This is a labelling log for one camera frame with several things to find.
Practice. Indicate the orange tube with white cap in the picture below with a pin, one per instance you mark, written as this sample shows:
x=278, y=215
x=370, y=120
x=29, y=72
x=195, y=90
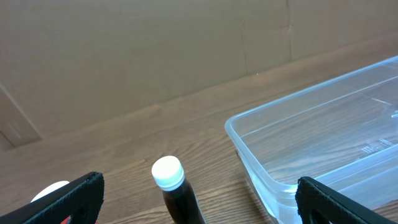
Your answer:
x=51, y=188

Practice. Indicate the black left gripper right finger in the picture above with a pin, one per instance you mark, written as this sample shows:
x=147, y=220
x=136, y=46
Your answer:
x=319, y=204

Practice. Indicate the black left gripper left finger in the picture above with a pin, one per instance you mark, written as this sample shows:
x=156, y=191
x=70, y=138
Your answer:
x=77, y=202

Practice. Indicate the clear plastic container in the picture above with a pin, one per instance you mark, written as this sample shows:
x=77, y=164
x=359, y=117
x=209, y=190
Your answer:
x=342, y=133

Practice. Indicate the dark bottle with white cap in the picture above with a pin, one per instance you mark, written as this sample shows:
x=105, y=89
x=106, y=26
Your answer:
x=178, y=194

